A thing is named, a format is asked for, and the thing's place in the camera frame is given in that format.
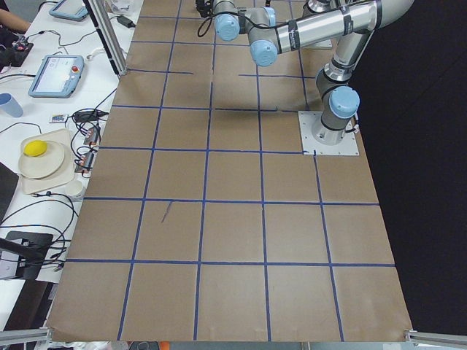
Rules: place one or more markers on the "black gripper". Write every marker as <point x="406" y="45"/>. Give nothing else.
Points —
<point x="205" y="6"/>

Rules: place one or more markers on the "light blue cup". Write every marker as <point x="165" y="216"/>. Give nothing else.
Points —
<point x="10" y="105"/>

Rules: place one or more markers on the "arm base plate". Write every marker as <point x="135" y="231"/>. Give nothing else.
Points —
<point x="316" y="139"/>

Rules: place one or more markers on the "beige square tray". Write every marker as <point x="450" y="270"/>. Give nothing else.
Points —
<point x="62" y="176"/>

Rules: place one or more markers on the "black camera stand base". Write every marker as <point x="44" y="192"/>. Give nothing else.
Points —
<point x="23" y="254"/>

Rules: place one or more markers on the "yellow sponge ball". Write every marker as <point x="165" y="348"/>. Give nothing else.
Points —
<point x="35" y="148"/>

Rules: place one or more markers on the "aluminium frame post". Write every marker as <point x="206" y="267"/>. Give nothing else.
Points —
<point x="99" y="16"/>

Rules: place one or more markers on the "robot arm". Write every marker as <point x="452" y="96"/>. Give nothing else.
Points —
<point x="350" y="23"/>
<point x="313" y="7"/>

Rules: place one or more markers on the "black power adapter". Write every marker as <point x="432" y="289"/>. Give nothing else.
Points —
<point x="125" y="21"/>

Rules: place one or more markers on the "white paper cup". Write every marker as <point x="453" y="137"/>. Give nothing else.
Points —
<point x="75" y="190"/>

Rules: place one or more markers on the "beige round plate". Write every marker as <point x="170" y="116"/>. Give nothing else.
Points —
<point x="44" y="165"/>

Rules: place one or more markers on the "blue teach pendant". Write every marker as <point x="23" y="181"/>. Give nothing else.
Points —
<point x="57" y="76"/>
<point x="74" y="10"/>

